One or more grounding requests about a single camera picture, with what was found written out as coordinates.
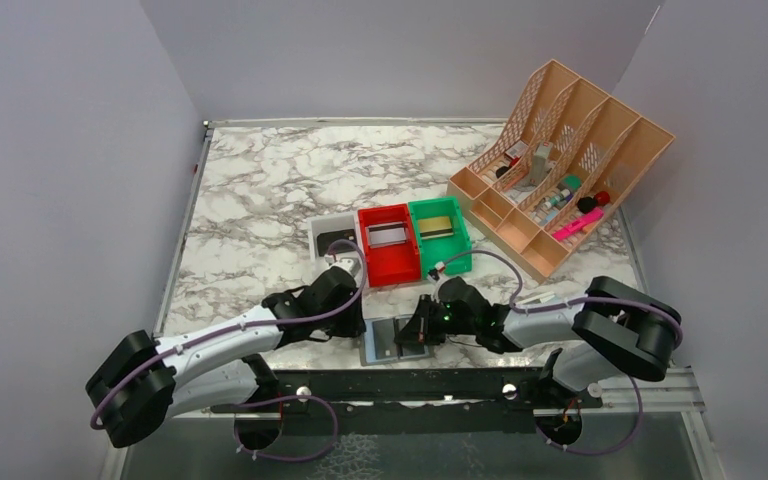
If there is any silver card with stripe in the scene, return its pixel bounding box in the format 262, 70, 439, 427
366, 222, 407, 248

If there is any peach desk organizer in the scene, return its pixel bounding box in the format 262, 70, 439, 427
447, 60, 675, 283

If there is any black mounting rail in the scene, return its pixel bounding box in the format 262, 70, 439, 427
209, 367, 602, 436

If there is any light blue stapler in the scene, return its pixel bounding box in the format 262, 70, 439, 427
525, 292, 556, 305

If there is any grey card holder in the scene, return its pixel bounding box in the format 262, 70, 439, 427
359, 315, 433, 367

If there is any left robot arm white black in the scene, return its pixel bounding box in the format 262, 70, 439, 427
85, 265, 364, 448

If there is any green plastic bin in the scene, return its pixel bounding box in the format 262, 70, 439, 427
407, 196, 472, 281

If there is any black card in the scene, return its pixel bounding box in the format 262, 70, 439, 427
315, 228, 356, 257

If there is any green capped glue stick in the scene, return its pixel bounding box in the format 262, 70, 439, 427
548, 174, 582, 207

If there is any red plastic bin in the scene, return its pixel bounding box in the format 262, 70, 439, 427
357, 203, 420, 288

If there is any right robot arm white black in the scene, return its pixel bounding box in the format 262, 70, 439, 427
394, 276, 683, 396

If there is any pink highlighter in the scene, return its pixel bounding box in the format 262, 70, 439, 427
551, 207, 604, 241

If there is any white plastic bin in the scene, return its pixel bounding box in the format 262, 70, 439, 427
307, 211, 363, 264

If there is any gold card with stripe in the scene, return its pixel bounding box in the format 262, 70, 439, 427
418, 216, 454, 239

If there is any grey box in organizer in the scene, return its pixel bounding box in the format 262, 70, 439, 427
526, 141, 553, 187

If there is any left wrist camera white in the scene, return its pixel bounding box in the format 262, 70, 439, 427
331, 258, 362, 277

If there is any red white small box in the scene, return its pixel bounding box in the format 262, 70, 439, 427
504, 140, 528, 162

